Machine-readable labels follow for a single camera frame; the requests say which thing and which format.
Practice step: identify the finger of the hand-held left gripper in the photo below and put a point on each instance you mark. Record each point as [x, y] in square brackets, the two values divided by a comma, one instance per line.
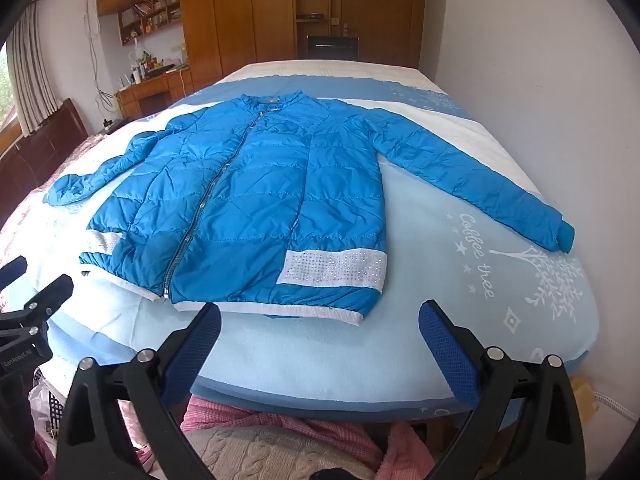
[12, 267]
[52, 292]

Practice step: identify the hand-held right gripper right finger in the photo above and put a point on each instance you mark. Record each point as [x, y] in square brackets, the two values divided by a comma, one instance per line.
[447, 355]

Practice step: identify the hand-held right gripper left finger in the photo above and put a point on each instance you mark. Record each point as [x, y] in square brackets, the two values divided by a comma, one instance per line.
[192, 355]

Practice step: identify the blue puffer jacket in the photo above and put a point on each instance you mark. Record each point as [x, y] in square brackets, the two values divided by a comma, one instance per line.
[280, 200]

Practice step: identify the white plastic bag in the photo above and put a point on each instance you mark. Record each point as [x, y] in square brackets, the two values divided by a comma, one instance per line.
[47, 405]

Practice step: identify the person's pink checked clothing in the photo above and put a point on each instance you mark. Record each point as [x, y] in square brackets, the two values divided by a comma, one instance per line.
[225, 417]

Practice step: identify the blue and white blanket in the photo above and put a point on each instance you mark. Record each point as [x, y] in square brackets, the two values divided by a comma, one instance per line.
[450, 280]

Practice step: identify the person's beige knitted sweater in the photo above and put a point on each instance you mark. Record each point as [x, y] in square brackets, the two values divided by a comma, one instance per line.
[270, 452]

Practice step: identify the dark wooden headboard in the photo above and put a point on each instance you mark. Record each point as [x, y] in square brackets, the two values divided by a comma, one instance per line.
[45, 145]

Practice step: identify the window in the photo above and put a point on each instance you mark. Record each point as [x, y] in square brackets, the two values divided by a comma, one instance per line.
[6, 105]

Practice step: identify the striped curtain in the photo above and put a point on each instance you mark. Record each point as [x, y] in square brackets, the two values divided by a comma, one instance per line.
[35, 70]

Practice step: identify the wooden desk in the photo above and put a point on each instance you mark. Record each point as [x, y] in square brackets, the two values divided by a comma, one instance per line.
[155, 92]

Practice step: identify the white bottle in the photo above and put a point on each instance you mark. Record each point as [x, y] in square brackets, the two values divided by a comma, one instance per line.
[136, 76]

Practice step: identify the black laptop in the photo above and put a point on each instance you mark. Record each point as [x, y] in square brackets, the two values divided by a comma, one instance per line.
[161, 72]

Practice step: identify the wooden wardrobe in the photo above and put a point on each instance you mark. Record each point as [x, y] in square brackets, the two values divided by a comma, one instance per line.
[240, 20]

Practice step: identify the wooden door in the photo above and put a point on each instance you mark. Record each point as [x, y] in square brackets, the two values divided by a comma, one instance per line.
[385, 5]

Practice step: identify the wall bookshelf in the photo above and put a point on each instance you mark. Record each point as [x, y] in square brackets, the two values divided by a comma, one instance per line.
[150, 12]

